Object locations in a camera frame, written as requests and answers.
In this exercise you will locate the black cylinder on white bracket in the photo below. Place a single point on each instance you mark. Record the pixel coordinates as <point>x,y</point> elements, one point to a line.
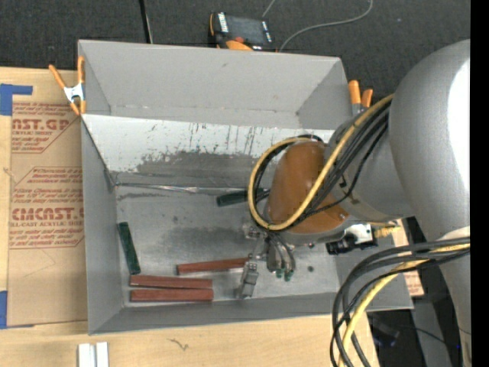
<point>349,241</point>

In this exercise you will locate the grey metal bin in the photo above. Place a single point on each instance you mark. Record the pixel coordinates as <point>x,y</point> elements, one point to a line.
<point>198,90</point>

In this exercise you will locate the red-brown flat block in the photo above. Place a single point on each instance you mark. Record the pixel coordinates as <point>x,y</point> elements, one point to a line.
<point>170,281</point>
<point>172,295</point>
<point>210,266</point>

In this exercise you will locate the brown cardboard board red print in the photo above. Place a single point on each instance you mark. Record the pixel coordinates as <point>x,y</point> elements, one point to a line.
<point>46,205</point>

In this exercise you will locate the dark green flat block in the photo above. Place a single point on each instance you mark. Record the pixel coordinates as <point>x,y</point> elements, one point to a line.
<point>231,198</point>
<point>129,247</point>

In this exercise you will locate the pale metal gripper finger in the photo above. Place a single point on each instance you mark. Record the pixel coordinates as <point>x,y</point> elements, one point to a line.
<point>249,275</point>
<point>253,231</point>

